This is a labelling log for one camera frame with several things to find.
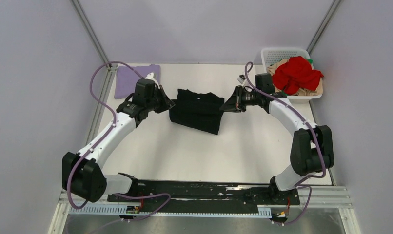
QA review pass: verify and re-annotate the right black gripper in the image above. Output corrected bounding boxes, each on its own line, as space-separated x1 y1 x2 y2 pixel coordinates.
220 85 261 113

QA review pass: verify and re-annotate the black t shirt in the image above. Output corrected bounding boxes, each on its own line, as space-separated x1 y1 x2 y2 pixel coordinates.
169 89 225 135

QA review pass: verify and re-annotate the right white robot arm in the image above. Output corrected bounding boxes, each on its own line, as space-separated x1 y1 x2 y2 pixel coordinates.
220 73 334 204

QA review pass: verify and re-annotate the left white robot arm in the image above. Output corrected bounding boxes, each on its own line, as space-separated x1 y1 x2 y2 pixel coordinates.
62 73 175 202

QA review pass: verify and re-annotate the folded purple t shirt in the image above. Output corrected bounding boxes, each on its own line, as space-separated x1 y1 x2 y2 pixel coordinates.
114 64 161 99

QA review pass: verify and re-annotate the white plastic basket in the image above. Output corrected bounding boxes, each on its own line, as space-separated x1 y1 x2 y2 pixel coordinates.
260 47 323 103

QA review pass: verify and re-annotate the red t shirt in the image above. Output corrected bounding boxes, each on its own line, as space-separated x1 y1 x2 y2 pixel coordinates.
272 56 324 96

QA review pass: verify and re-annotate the beige t shirt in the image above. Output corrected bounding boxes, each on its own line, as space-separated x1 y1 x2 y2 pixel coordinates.
266 58 323 97

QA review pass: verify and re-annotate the left aluminium corner post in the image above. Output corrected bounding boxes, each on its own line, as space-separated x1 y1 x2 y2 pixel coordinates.
70 0 112 68

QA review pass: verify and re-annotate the aluminium corner post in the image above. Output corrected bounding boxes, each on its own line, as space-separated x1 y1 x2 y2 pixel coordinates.
70 0 112 68
306 0 343 55

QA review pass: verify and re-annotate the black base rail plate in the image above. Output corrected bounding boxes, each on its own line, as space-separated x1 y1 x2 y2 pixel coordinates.
127 180 300 214

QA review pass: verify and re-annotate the right aluminium corner post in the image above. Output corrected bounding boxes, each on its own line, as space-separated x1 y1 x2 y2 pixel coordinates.
306 0 343 55

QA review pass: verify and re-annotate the slotted cable duct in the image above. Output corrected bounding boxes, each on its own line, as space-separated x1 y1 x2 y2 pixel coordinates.
69 203 272 218

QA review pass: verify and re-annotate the aluminium frame rail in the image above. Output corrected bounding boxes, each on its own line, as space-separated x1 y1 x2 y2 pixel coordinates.
294 185 353 209

